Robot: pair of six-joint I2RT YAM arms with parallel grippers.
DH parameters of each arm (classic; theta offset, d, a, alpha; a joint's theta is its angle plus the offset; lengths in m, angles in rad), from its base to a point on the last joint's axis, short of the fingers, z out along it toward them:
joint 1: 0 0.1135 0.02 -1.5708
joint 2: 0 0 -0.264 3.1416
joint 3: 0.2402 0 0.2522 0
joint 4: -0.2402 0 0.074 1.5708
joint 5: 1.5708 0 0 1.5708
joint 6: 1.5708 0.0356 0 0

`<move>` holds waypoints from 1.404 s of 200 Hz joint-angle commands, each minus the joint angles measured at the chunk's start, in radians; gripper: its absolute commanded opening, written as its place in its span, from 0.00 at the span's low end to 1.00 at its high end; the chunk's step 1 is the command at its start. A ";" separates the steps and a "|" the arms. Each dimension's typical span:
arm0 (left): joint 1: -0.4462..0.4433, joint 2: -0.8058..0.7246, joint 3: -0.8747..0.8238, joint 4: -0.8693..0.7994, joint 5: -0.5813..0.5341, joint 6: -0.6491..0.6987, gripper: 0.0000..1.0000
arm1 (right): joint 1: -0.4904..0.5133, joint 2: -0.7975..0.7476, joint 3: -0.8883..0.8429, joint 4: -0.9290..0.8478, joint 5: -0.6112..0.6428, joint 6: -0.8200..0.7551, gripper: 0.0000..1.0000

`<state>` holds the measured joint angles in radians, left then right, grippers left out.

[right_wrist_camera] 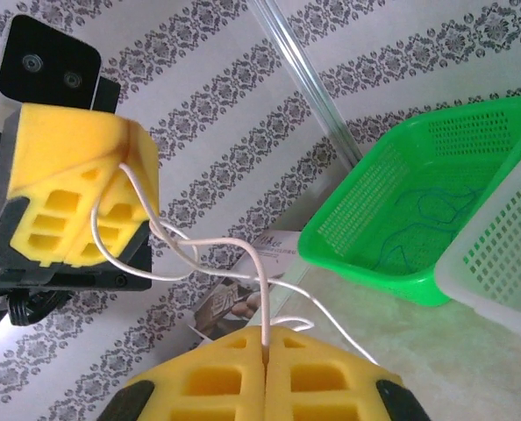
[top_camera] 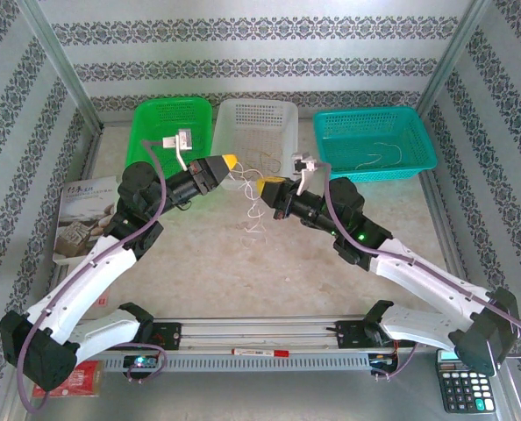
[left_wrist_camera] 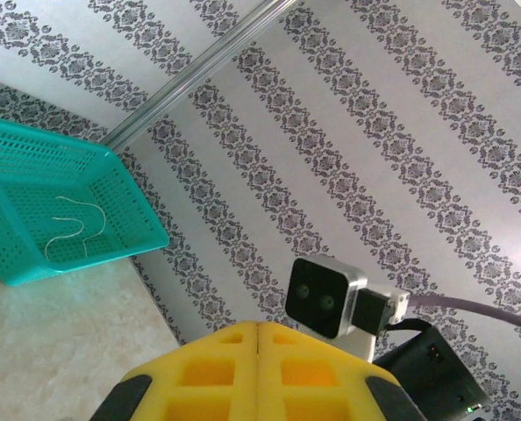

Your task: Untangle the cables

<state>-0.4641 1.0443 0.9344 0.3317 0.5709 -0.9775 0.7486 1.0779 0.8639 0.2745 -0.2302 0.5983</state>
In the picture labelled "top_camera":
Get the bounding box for thin tan cable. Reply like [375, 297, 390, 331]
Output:
[268, 146, 285, 174]

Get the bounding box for thin white cable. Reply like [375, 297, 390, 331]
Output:
[235, 161, 269, 248]

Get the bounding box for thin cream cable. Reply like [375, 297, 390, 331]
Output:
[354, 140, 403, 171]

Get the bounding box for white plastic basket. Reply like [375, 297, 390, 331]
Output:
[206, 97, 300, 192]

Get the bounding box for book with landscape cover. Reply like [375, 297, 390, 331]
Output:
[53, 175, 124, 267]

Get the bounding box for green plastic basket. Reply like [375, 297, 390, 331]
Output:
[124, 96, 214, 182]

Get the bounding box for teal plastic basket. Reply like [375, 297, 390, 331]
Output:
[311, 105, 439, 184]

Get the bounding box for red and white marker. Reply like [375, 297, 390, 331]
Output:
[231, 347, 289, 357]

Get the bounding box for small circuit board with lights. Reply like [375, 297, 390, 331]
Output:
[124, 355, 159, 373]

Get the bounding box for red packet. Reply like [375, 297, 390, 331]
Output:
[32, 360, 103, 399]

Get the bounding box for black calculator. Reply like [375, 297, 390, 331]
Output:
[435, 348, 495, 414]

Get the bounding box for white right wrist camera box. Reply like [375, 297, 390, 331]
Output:
[289, 152, 320, 196]

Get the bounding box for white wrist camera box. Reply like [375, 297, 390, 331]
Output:
[160, 129, 196, 173]
[289, 152, 320, 196]

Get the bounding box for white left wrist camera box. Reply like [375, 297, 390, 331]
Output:
[160, 129, 196, 173]

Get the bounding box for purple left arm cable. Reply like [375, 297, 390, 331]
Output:
[17, 139, 168, 414]

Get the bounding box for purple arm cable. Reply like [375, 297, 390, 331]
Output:
[316, 161, 521, 382]
[17, 139, 168, 414]

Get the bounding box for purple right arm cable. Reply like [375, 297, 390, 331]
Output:
[316, 161, 521, 382]

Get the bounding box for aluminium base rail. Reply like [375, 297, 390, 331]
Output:
[74, 314, 495, 354]

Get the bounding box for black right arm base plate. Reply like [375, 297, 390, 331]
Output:
[337, 319, 402, 350]

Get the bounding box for aluminium frame post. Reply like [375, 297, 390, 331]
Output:
[418, 0, 494, 116]
[21, 0, 105, 131]

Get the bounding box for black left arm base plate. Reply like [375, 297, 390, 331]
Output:
[148, 322, 182, 352]

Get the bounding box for grey slotted cable duct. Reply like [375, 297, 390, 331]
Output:
[102, 353, 374, 373]

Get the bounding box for small circuit board with wires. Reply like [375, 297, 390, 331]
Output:
[369, 353, 397, 374]

